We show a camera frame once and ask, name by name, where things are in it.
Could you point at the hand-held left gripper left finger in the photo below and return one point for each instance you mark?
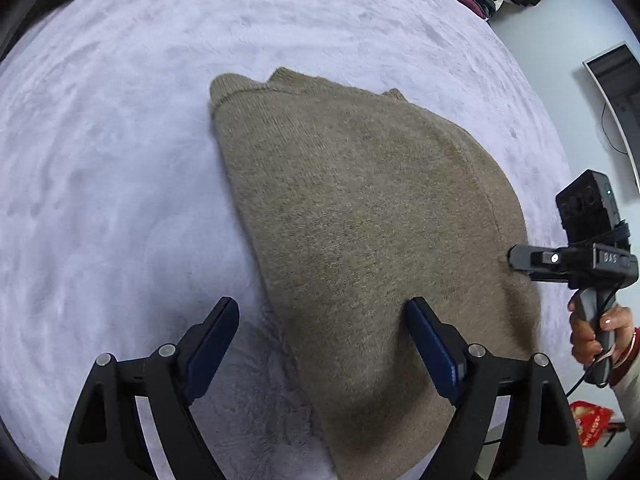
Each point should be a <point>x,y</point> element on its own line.
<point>210,352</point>

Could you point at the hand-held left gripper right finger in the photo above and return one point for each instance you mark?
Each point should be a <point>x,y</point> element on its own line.
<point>432,355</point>

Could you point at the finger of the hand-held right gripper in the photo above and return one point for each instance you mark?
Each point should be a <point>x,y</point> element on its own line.
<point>537,260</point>

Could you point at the brown knit sweater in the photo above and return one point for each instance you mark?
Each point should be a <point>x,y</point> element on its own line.
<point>360,210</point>

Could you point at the person's right forearm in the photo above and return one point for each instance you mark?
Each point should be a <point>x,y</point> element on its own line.
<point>631,395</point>

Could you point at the person's right hand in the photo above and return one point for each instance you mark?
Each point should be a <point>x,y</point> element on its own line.
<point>585,340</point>

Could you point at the curved white monitor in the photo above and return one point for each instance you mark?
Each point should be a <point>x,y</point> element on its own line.
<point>620,90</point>

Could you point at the pink bangle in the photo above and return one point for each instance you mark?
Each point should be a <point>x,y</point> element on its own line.
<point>633,344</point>

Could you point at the red packet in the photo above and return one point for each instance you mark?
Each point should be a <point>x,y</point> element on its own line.
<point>590,420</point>

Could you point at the lavender fuzzy blanket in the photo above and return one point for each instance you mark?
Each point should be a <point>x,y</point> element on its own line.
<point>125,160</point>

